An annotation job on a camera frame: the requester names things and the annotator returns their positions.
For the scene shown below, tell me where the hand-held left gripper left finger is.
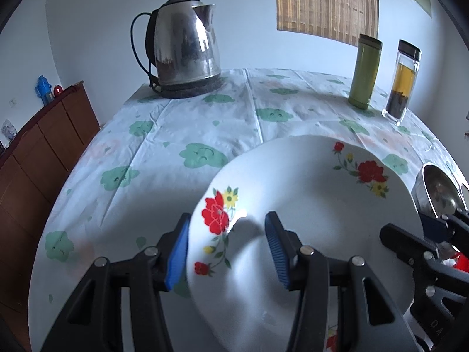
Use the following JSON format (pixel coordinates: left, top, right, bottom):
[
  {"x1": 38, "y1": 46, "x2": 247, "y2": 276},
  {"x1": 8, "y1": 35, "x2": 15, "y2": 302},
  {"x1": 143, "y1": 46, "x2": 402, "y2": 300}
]
[{"x1": 40, "y1": 213, "x2": 193, "y2": 352}]

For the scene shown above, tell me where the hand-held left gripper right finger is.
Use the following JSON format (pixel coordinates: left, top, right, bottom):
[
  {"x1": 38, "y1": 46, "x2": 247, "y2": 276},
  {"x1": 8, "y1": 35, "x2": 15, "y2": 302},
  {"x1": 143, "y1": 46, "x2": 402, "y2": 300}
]
[{"x1": 264, "y1": 211, "x2": 420, "y2": 352}]

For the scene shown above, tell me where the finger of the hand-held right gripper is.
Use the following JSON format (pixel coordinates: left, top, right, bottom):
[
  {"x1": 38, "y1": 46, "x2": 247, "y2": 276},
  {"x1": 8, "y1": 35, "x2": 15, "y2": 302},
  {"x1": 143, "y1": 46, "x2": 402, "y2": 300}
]
[
  {"x1": 380, "y1": 223, "x2": 446, "y2": 275},
  {"x1": 421, "y1": 208, "x2": 469, "y2": 246}
]

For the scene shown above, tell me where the stainless steel bowl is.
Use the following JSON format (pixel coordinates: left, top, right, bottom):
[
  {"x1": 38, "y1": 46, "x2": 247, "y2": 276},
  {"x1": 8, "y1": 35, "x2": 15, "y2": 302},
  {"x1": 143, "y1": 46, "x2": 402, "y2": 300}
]
[{"x1": 411, "y1": 163, "x2": 465, "y2": 218}]

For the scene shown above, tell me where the red flower white plate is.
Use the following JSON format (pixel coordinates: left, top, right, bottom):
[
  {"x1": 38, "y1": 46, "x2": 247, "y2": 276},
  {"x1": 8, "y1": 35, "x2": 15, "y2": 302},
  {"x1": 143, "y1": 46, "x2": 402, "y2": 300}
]
[{"x1": 186, "y1": 135, "x2": 426, "y2": 352}]

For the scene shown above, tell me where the red plastic cup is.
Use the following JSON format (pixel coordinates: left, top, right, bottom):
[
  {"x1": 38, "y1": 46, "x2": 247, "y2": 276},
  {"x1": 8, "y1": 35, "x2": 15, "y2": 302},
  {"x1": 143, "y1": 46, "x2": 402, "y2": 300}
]
[{"x1": 445, "y1": 249, "x2": 469, "y2": 274}]

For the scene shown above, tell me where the glass tea bottle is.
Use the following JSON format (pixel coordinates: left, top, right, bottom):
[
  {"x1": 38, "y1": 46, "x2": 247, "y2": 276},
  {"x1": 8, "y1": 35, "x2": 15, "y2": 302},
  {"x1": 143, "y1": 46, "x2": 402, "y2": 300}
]
[{"x1": 382, "y1": 40, "x2": 422, "y2": 124}]

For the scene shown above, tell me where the dark kettle base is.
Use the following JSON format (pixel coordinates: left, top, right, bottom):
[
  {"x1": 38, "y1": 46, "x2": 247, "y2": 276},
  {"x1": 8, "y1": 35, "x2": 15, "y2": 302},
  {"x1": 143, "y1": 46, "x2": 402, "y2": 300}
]
[{"x1": 157, "y1": 73, "x2": 225, "y2": 99}]

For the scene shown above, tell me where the green thermos bottle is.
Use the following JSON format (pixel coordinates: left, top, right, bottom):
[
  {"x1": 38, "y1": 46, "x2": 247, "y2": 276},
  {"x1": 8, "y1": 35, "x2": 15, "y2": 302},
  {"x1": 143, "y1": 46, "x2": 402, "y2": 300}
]
[{"x1": 348, "y1": 34, "x2": 383, "y2": 110}]

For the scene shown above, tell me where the brown wooden sideboard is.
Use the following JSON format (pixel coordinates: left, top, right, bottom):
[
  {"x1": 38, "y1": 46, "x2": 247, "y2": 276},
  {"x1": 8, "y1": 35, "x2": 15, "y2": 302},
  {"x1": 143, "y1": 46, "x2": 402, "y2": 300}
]
[{"x1": 0, "y1": 80, "x2": 101, "y2": 338}]

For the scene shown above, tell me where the clear plastic bag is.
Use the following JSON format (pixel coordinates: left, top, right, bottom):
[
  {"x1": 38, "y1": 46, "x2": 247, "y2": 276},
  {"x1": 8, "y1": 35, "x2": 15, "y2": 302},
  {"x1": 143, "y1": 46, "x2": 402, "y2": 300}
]
[{"x1": 0, "y1": 119, "x2": 17, "y2": 143}]

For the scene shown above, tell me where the blue bottle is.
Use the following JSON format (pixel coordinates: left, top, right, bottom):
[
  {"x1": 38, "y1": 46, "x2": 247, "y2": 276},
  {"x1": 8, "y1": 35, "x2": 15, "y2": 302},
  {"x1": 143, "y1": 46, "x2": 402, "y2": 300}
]
[{"x1": 35, "y1": 75, "x2": 52, "y2": 105}]

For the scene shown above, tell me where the stainless steel electric kettle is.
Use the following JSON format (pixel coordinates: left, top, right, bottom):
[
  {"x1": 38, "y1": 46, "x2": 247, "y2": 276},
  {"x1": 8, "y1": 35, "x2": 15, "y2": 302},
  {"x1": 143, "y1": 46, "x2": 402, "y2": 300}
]
[{"x1": 145, "y1": 0, "x2": 221, "y2": 86}]

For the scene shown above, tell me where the large bamboo window blind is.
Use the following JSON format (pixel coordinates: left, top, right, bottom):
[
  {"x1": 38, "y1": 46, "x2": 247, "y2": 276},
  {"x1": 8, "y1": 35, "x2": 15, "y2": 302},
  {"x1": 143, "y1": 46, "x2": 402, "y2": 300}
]
[{"x1": 275, "y1": 0, "x2": 379, "y2": 47}]

